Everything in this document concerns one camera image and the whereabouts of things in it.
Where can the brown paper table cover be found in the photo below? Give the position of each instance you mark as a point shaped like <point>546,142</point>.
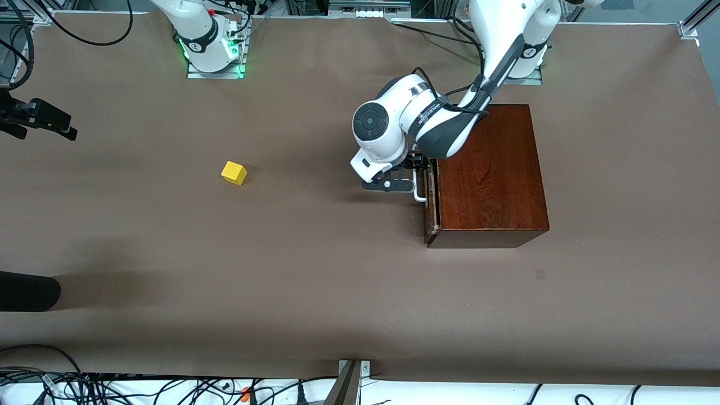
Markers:
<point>281,281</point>

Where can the black power plug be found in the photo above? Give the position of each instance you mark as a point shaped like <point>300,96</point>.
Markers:
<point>301,396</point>

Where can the metal corner bracket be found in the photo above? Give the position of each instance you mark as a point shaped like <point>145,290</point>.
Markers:
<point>365,368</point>

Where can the aluminium frame beam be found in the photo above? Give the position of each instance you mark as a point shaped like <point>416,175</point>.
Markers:
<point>337,4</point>

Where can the white power strip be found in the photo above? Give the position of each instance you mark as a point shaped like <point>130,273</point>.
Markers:
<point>364,13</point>

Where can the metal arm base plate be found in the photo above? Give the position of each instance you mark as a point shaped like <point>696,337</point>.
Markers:
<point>531,82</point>
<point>197,74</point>

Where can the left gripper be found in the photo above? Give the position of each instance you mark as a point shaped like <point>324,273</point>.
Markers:
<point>417,163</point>

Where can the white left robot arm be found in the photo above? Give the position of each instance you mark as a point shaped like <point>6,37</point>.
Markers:
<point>444,124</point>

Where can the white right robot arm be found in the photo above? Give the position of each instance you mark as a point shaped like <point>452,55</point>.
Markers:
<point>202,34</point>

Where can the dark brown wooden cabinet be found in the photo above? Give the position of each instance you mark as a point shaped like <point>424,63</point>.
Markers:
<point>495,185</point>

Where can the black ribbed cylinder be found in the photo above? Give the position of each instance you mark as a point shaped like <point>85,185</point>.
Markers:
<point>28,292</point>

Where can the aluminium frame rail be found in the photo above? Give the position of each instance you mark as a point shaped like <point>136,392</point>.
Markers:
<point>45,16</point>

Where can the aluminium frame post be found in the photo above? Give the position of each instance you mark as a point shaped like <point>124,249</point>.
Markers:
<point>689,25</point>

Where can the yellow wooden block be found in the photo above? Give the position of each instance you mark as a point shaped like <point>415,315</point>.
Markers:
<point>233,173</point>

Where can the dark aluminium profile bar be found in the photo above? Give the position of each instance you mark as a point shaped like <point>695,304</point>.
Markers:
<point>344,391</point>

